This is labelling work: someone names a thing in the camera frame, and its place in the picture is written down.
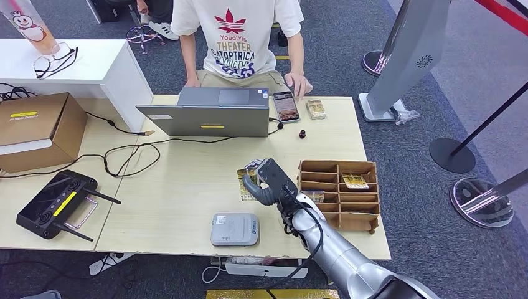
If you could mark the person's right hand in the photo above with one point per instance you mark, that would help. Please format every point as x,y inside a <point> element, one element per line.
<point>192,83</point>

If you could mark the person's left hand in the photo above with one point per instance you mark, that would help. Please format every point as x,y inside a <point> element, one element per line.
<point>300,84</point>

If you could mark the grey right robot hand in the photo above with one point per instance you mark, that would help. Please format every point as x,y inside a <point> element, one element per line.
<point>262,197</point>

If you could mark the autumn print ID card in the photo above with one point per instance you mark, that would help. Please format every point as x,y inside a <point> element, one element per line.
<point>245,196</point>

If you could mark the black smartphone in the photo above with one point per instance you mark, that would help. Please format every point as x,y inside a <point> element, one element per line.
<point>286,107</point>

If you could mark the person's left forearm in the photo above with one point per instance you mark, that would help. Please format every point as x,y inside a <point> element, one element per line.
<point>295,57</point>

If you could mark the person's right forearm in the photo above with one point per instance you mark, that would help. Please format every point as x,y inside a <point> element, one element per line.
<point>189,62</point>

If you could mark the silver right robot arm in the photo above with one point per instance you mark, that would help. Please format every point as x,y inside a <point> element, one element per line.
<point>342,256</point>

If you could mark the grey card reader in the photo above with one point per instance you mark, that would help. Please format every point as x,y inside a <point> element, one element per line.
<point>235,230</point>

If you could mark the person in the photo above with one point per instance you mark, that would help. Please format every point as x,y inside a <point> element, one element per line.
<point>239,41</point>
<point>163,29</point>

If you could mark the brown wooden card organizer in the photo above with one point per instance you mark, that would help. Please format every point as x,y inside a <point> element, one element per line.
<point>359,206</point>

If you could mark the stack of printed cards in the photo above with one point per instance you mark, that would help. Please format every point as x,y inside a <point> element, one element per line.
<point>316,110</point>

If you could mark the yellow floor tape outline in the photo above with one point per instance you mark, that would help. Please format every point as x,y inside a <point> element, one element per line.
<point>282,57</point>

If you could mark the grey laptop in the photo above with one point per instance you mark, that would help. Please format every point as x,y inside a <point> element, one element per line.
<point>206,119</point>

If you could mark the small black knob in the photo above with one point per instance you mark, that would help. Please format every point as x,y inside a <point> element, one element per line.
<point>302,133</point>

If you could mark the chrome chair base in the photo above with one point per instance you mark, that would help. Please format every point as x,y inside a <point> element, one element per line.
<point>142,35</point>

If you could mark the white table foot bar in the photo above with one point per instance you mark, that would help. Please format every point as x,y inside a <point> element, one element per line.
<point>264,271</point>

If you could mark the chrome stanchion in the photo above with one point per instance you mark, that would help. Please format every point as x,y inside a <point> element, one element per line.
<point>371,64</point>
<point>480,204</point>

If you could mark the white cabinet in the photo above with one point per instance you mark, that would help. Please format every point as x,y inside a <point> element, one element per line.
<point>103,70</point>

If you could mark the yellow floor tape strip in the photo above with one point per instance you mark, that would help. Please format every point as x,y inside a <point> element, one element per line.
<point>247,294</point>

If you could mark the grey kiosk stand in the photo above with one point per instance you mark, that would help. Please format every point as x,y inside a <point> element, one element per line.
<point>408,62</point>

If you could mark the clear plastic bag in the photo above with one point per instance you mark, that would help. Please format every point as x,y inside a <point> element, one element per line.
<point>406,116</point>

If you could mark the black case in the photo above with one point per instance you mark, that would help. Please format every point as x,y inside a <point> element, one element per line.
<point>105,10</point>

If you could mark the black framed eyeglasses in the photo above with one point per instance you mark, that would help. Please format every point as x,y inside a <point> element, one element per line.
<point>46,64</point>

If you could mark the brown cardboard box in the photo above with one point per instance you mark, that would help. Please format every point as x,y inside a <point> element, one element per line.
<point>37,124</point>

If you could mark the black stanchion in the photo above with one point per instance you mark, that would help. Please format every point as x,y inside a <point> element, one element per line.
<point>451,157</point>

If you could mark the white power strip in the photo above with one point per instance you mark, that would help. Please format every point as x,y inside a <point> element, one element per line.
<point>105,264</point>

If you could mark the snowman print drink cup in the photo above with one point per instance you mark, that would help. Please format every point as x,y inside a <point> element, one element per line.
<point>31,27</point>

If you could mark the black device with antennas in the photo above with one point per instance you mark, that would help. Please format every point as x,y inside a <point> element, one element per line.
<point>49,206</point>

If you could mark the red barrier belt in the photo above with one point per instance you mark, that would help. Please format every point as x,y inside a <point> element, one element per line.
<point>501,13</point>

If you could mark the grey rounded object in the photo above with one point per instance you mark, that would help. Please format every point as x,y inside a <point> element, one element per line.
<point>41,295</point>

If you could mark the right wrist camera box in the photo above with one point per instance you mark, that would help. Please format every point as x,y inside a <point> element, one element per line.
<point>274,177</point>

